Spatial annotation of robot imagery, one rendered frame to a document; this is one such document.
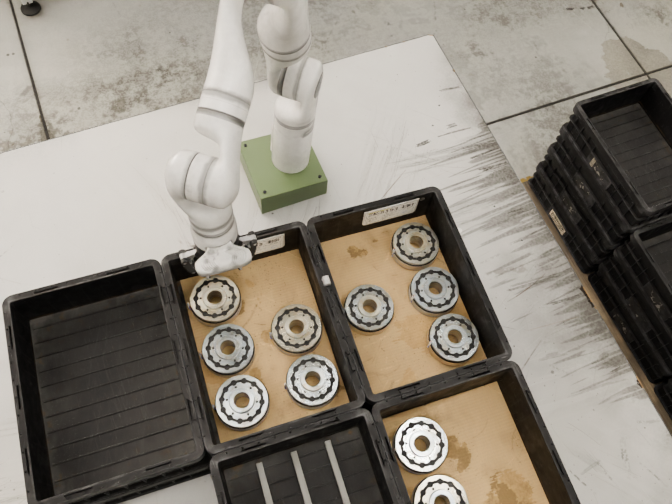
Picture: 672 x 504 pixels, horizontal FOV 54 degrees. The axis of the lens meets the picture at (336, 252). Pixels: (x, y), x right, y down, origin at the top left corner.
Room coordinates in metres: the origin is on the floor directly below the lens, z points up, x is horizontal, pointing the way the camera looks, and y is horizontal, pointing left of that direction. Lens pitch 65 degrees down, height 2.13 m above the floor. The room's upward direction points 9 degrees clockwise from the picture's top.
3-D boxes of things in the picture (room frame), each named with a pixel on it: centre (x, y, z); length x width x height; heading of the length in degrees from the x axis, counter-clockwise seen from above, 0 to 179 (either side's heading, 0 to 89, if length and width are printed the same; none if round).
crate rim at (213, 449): (0.39, 0.12, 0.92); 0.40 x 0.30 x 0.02; 26
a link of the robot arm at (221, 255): (0.45, 0.20, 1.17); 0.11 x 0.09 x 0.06; 26
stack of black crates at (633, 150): (1.23, -0.86, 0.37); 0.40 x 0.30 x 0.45; 30
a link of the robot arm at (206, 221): (0.47, 0.21, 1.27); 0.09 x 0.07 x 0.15; 81
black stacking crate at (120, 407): (0.25, 0.39, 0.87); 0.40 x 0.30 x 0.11; 26
